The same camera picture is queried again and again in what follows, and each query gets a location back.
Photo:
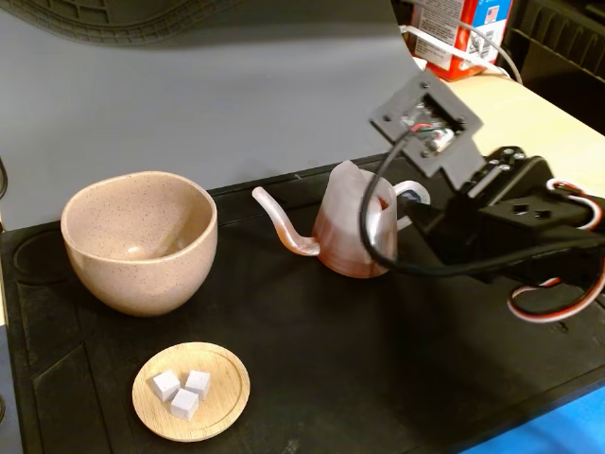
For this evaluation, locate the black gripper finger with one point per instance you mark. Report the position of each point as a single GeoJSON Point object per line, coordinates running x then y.
{"type": "Point", "coordinates": [437, 236]}

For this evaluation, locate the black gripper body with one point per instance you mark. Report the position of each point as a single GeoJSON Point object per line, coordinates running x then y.
{"type": "Point", "coordinates": [455, 211]}

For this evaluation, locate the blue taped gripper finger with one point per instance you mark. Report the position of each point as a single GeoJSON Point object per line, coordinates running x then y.
{"type": "Point", "coordinates": [435, 209]}

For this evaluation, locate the translucent pink plastic kettle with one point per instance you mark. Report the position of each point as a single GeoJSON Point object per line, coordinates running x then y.
{"type": "Point", "coordinates": [345, 236]}

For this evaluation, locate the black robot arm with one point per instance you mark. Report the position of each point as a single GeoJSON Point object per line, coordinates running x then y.
{"type": "Point", "coordinates": [591, 255]}

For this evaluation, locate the speckled beige ceramic cup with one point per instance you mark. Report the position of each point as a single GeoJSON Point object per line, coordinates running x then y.
{"type": "Point", "coordinates": [142, 284]}

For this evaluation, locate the black silicone work mat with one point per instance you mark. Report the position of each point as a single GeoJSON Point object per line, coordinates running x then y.
{"type": "Point", "coordinates": [331, 354]}

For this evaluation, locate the red white carton box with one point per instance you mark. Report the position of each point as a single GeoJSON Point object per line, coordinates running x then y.
{"type": "Point", "coordinates": [449, 28]}

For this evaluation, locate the blue surface sheet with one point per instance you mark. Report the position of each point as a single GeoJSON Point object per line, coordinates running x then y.
{"type": "Point", "coordinates": [543, 430]}

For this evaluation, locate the round wooden coaster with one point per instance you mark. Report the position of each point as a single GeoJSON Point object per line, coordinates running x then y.
{"type": "Point", "coordinates": [222, 378]}

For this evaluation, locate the grey silicone mat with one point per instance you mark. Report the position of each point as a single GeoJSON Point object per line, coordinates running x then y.
{"type": "Point", "coordinates": [189, 94]}

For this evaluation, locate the small white cube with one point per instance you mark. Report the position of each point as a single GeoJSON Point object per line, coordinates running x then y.
{"type": "Point", "coordinates": [184, 404]}
{"type": "Point", "coordinates": [197, 383]}
{"type": "Point", "coordinates": [165, 385]}

